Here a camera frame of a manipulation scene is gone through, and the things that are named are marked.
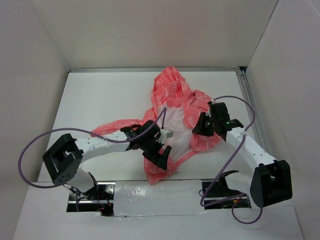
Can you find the pink hooded jacket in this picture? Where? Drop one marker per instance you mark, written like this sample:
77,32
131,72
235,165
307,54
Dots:
183,108

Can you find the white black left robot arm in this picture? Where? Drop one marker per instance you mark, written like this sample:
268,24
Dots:
64,158

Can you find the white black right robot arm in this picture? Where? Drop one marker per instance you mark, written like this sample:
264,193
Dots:
271,181

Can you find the silver base rail with tape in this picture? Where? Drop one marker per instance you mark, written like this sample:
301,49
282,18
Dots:
140,199

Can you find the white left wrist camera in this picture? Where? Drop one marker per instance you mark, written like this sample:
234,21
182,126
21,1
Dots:
164,135

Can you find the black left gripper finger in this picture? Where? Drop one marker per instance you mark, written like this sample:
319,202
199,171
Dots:
154,159
163,161

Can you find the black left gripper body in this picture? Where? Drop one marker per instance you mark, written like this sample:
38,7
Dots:
151,142

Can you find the aluminium frame rail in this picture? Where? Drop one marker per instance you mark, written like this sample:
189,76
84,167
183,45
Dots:
240,72

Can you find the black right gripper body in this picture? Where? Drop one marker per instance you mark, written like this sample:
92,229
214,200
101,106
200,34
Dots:
214,121

